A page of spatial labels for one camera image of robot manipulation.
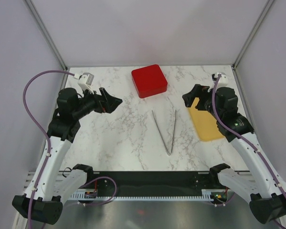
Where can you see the aluminium frame left post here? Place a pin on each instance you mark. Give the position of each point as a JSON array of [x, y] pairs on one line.
[[37, 18]]

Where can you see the aluminium frame right post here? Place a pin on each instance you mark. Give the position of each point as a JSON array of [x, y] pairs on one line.
[[258, 23]]

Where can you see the aluminium front rail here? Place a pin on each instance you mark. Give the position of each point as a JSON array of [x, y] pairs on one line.
[[28, 179]]

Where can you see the metal tongs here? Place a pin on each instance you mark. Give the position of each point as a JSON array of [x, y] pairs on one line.
[[167, 136]]

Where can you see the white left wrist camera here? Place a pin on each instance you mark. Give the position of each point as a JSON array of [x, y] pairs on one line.
[[85, 81]]

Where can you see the red box lid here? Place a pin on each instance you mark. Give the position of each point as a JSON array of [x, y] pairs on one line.
[[149, 81]]

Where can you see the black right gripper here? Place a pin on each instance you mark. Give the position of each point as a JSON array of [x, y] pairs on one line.
[[199, 91]]

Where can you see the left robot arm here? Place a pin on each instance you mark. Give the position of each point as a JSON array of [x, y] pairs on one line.
[[44, 198]]

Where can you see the yellow tray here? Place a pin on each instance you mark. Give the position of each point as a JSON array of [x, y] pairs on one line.
[[204, 124]]

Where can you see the white slotted cable duct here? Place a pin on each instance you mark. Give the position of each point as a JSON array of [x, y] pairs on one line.
[[206, 195]]

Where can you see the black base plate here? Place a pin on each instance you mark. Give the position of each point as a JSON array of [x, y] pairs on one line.
[[153, 183]]

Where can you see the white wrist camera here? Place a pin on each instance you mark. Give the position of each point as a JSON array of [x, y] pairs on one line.
[[85, 81], [220, 79]]

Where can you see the aluminium frame post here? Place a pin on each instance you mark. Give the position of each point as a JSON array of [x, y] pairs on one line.
[[258, 23], [37, 18]]

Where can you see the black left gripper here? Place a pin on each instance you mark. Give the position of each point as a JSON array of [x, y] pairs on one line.
[[112, 102]]

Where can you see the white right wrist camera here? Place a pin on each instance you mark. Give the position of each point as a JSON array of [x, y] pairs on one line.
[[220, 79]]

